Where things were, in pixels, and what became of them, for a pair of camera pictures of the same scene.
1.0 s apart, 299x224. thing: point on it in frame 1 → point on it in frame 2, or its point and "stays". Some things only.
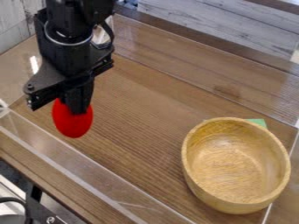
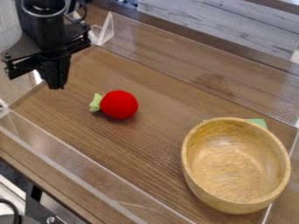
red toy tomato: (74, 125) → (118, 104)
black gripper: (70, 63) → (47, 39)
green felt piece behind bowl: (256, 121) stays
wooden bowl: (236, 164) stays
